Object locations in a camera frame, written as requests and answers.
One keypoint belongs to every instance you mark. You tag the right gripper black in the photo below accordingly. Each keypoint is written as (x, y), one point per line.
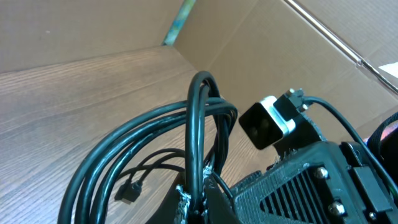
(323, 182)

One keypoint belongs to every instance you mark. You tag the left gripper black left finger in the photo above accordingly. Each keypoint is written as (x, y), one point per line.
(174, 206)

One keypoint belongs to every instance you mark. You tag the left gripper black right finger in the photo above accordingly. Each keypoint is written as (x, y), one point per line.
(218, 199)

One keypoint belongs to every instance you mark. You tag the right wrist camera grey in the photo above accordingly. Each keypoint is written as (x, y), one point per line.
(264, 124)

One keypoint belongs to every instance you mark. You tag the right arm camera cable black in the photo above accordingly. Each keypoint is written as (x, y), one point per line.
(299, 131)

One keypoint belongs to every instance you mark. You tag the cardboard wall panel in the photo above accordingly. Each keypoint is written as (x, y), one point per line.
(78, 69)

